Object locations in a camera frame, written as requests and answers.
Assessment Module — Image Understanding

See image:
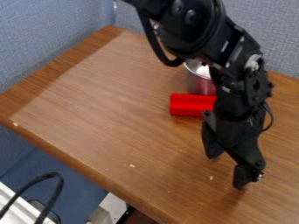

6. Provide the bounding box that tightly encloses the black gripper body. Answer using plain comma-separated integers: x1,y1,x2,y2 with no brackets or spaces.
201,108,270,182

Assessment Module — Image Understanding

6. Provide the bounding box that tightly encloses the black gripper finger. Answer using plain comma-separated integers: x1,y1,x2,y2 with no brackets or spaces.
233,164,259,190
201,122,227,160

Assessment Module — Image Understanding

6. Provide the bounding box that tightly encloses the red plastic block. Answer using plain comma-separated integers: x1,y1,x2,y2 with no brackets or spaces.
170,94,217,117

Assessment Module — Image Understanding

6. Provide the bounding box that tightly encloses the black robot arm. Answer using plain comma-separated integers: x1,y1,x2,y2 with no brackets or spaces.
123,0,274,189

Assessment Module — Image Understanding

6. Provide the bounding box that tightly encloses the metal pot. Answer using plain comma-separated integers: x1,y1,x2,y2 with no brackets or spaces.
183,59,217,95

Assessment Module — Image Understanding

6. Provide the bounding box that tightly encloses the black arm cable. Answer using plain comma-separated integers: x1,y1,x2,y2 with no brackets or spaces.
138,11,186,68

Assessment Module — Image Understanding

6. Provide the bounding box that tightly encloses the white table frame part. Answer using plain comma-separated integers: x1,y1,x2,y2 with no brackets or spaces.
86,193,127,224

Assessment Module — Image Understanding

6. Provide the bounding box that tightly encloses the black cable loop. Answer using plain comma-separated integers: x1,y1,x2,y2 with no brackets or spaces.
0,171,66,224

